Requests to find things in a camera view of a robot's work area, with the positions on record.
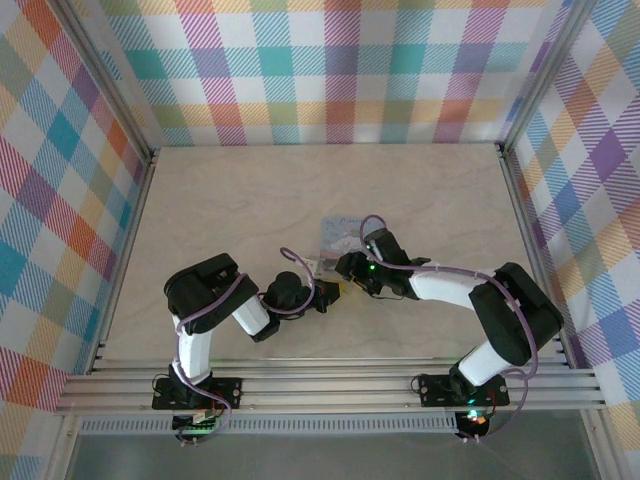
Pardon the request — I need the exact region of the slotted grey cable tray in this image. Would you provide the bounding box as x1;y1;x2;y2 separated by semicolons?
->
79;417;459;435

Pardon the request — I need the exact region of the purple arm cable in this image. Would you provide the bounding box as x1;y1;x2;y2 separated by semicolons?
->
169;245;321;444
359;214;540;444

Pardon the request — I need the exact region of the aluminium mounting rail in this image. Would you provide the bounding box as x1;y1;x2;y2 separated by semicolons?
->
52;357;609;416

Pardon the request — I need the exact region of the blue cartoon tin box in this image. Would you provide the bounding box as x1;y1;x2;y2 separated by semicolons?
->
318;214;367;275

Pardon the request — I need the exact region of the aluminium frame post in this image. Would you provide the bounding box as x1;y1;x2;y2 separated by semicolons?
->
47;0;162;166
497;0;601;154

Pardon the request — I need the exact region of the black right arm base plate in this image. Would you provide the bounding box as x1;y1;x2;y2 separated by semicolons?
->
418;372;510;407

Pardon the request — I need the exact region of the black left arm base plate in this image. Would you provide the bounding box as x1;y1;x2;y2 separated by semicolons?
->
151;375;245;412

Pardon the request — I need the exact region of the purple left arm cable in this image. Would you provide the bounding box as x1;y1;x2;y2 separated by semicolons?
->
169;245;321;444

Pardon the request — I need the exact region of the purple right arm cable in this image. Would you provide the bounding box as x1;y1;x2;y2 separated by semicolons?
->
359;214;540;444

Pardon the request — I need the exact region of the aluminium side rail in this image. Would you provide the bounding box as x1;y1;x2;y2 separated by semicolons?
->
497;144;581;371
87;149;161;374

